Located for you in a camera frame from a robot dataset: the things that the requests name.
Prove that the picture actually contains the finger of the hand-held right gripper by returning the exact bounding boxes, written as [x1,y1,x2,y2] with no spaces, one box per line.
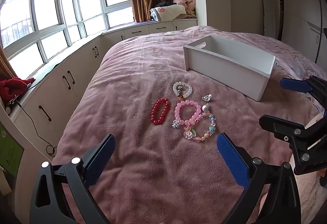
[280,75,327,104]
[259,115,327,176]

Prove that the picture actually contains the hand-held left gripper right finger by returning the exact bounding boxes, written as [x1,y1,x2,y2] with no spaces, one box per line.
[217,133,302,224]

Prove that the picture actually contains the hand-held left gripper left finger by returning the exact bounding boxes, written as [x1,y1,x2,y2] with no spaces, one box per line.
[29,133,115,224]

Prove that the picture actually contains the multicolour charm bead bracelet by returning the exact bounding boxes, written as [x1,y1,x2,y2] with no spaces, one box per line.
[183,112,217,143]

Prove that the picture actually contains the white storage box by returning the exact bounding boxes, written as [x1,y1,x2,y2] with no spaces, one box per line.
[183,35,277,102]

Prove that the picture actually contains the red bead bracelet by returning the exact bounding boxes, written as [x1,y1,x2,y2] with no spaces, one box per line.
[150,98,171,126]

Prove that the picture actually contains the pink bead bracelet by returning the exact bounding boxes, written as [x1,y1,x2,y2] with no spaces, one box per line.
[174,100,211,126]

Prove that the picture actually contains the white bead bracelet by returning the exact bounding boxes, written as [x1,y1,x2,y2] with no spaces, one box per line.
[172,81,193,101]

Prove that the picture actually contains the white wardrobe door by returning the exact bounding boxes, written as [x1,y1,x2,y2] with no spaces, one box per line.
[277,0,323,62]

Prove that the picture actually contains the white leaning board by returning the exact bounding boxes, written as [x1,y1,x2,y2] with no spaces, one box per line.
[261,0,277,39]

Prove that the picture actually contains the green box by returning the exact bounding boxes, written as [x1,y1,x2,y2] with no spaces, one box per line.
[0,124,25,177]

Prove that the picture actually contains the white window bench cabinets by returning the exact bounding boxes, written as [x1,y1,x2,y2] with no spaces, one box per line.
[10,18,198,160]

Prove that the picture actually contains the red cloth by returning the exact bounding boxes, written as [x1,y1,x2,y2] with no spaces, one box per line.
[0,77,35,101]

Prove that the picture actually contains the pink fluffy blanket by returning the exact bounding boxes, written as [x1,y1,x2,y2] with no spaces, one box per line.
[174,0,197,14]

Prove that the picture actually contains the dark cloth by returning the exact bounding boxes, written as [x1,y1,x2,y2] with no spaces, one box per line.
[155,1,177,9]

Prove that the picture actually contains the black cable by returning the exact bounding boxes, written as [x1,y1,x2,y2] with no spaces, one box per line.
[15,100,58,157]

